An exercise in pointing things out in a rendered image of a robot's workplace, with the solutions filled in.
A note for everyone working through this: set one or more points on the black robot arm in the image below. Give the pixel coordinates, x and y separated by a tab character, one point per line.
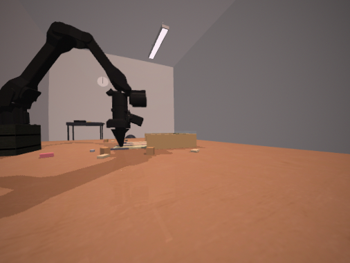
60	38

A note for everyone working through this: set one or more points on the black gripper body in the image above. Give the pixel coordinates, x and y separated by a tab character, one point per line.
119	118

